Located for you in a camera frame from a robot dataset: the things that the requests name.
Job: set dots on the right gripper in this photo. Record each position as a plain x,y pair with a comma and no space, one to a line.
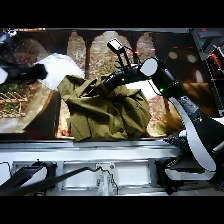
121,78

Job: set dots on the olive green shirt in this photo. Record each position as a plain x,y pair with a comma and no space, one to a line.
103,113

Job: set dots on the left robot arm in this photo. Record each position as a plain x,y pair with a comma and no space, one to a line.
33,72

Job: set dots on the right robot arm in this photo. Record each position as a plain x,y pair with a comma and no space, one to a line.
200,130

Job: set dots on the white garment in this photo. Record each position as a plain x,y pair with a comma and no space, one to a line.
61,68

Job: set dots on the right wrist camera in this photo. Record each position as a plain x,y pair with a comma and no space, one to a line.
115,45

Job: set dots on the silver frame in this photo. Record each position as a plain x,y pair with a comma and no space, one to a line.
100,150

